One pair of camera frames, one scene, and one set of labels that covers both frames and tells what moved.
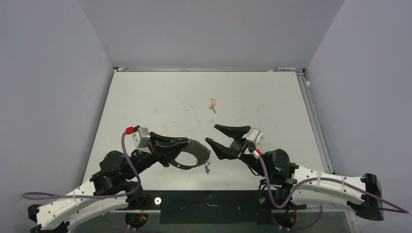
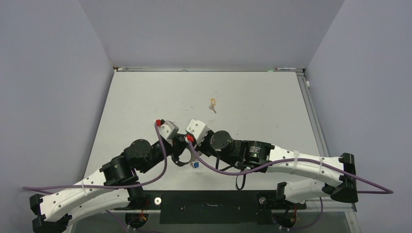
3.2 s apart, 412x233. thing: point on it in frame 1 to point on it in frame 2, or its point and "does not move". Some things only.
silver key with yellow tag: x=212 y=108 does not move
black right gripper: x=237 y=147 to x=201 y=146
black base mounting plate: x=205 y=207 does not move
